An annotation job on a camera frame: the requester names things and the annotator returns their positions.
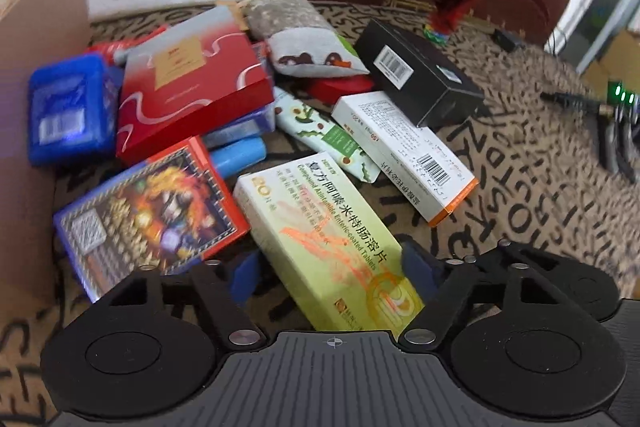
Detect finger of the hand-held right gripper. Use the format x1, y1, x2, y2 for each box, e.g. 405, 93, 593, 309
539, 91, 617, 118

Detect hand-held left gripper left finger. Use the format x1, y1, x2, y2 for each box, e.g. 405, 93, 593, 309
96, 251, 269, 351

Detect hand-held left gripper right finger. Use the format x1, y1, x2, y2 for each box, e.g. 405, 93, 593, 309
397, 239, 567, 351

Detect yellow green medicine box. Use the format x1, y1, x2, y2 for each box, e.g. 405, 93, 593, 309
233, 152, 427, 341

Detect white orange medicine box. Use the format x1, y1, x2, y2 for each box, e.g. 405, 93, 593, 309
330, 90, 477, 228

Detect black rectangular box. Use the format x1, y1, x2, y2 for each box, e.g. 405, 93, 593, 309
354, 18, 486, 128

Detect cardboard box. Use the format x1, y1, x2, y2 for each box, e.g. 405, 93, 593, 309
0, 0, 92, 308

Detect black power adapter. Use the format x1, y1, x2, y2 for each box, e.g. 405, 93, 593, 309
492, 29, 525, 52

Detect colourful printed card box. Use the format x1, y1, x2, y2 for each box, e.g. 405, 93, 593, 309
52, 136, 252, 304

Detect blue tube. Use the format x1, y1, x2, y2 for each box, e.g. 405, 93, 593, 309
209, 136, 267, 178

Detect green white printed packet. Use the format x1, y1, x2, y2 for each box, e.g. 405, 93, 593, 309
272, 87, 382, 184

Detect red tape roll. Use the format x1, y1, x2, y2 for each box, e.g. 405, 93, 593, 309
306, 76, 376, 104

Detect red gift box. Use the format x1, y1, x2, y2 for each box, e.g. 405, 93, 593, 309
116, 6, 276, 168

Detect blue plastic packet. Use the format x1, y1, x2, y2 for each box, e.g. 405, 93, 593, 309
28, 55, 122, 168

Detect grey white snack pouch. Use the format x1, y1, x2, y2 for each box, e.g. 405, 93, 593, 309
244, 0, 372, 81

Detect red white tube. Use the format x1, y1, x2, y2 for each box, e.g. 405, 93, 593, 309
84, 26, 167, 66

